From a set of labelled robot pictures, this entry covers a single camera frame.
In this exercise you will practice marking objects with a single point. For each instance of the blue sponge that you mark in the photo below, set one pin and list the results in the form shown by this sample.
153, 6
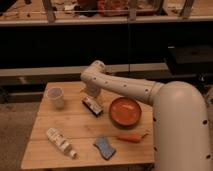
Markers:
104, 147

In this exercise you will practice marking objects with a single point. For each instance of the white tube bottle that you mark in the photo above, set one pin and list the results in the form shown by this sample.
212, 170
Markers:
60, 142

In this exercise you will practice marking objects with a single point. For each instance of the orange carrot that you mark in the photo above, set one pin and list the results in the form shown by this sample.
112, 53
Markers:
134, 138

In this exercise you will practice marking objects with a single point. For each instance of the orange bowl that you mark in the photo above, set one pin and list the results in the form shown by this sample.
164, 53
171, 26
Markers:
125, 112

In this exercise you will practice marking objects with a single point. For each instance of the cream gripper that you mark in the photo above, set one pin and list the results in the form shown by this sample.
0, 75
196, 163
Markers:
93, 92

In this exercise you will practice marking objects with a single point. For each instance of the white ceramic cup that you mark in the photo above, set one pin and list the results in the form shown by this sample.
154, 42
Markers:
55, 96

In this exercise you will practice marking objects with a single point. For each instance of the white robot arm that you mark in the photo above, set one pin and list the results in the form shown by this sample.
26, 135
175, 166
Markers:
181, 137

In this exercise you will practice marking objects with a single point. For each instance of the black box on right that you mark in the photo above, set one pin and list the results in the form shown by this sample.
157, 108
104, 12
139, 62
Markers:
190, 59

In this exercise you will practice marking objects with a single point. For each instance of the long workbench shelf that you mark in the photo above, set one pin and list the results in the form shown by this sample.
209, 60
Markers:
98, 12

